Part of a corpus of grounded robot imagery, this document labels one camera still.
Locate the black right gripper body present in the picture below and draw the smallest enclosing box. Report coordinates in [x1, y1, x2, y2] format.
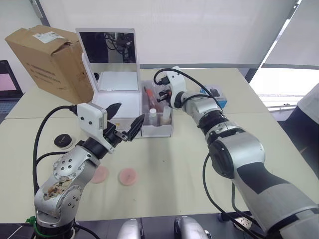
[163, 84, 175, 103]

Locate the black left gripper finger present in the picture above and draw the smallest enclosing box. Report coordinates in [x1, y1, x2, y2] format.
[106, 102, 123, 122]
[127, 114, 146, 142]

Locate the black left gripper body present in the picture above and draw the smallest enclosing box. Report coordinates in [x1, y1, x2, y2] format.
[103, 121, 130, 150]

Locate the white makeup organizer with mirror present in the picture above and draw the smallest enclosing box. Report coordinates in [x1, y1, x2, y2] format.
[75, 27, 174, 138]

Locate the pink round makeup sponge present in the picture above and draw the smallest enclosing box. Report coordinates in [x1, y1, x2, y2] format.
[118, 168, 139, 186]
[90, 166, 111, 185]

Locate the clear bottle with white cap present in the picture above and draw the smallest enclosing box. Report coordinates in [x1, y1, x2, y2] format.
[149, 108, 159, 125]

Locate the beige liquid bottle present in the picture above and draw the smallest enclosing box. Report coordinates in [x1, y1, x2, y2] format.
[160, 106, 173, 125]

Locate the blue computer mouse box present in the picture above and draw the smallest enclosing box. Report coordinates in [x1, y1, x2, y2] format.
[200, 84, 228, 109]

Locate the black round compact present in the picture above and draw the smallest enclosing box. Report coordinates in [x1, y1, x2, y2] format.
[53, 134, 76, 150]

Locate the brown cardboard box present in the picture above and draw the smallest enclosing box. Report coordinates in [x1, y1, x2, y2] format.
[4, 24, 95, 104]

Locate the silver rounded robot shape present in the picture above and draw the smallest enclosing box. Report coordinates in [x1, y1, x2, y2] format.
[116, 218, 143, 239]
[173, 216, 213, 239]

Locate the dark monitor with pink screen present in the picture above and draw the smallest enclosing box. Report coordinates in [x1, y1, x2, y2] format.
[0, 60, 26, 101]

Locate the white perforated disc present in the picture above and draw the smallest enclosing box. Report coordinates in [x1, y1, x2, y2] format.
[234, 215, 255, 230]

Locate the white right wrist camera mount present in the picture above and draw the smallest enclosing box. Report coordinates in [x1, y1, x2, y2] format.
[165, 65, 187, 101]

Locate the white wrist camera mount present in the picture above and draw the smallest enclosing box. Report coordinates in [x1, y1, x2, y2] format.
[165, 65, 187, 101]
[76, 102, 116, 153]

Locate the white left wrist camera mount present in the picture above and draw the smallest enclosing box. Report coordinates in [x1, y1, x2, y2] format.
[76, 102, 116, 153]

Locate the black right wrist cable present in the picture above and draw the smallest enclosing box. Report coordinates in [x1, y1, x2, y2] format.
[153, 68, 224, 112]

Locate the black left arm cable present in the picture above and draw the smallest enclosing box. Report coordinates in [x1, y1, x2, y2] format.
[32, 105, 78, 221]

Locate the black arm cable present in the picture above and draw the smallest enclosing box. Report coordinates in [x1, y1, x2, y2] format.
[32, 105, 78, 221]
[202, 151, 253, 239]

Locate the black right arm lower cable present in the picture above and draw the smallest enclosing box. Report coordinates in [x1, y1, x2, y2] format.
[202, 151, 253, 239]

